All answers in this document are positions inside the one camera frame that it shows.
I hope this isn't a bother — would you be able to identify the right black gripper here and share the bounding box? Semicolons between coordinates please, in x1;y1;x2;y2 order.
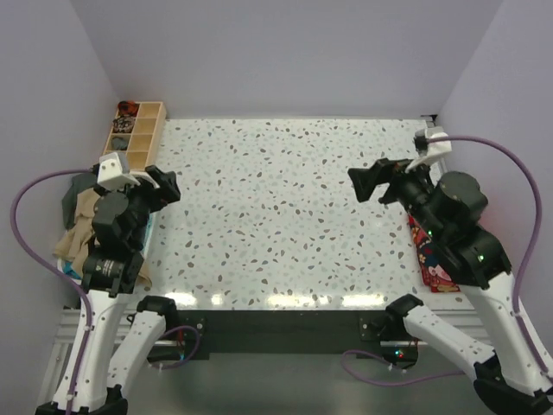
344;149;441;237

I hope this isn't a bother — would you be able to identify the beige t shirt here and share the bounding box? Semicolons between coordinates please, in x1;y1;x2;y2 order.
54;189;148;277

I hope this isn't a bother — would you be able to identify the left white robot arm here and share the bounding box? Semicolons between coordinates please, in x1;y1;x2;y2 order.
35;163;201;414

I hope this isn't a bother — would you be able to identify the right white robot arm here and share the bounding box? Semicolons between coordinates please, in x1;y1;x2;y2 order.
347;158;552;414

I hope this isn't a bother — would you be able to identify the grey item in organizer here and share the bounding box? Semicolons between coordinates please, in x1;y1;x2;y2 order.
109;135;130;151

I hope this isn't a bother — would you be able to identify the wooden compartment organizer box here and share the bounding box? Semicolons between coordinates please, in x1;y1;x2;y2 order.
102;101;167;170

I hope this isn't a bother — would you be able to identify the dark patterned item in organizer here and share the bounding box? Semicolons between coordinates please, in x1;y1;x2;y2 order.
112;116;135;134

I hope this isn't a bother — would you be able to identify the dark grey t shirt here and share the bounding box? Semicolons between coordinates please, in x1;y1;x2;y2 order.
61;173;99;230

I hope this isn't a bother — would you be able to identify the orange black item in organizer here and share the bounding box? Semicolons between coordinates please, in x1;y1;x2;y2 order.
118;100;140;117

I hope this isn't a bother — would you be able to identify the red cartoon folded t shirt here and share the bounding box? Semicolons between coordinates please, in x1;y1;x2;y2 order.
408;215;460;293

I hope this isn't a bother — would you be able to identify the white laundry basket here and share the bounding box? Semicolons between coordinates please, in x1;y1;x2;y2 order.
54;214;156;289

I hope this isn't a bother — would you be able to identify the teal blue t shirt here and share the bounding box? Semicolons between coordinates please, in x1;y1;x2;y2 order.
60;259;82;280

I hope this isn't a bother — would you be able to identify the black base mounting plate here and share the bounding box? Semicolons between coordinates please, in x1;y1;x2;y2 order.
148;310;420;369

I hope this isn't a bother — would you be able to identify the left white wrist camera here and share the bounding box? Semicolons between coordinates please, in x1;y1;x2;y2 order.
97;152;140;191

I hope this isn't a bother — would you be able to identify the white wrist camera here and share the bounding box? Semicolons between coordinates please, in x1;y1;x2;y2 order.
97;152;140;191
406;126;452;171

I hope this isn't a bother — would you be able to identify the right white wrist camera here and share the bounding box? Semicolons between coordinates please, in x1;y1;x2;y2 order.
406;126;452;171

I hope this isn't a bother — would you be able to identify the aluminium rail frame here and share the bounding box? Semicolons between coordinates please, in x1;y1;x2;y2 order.
34;302;515;415

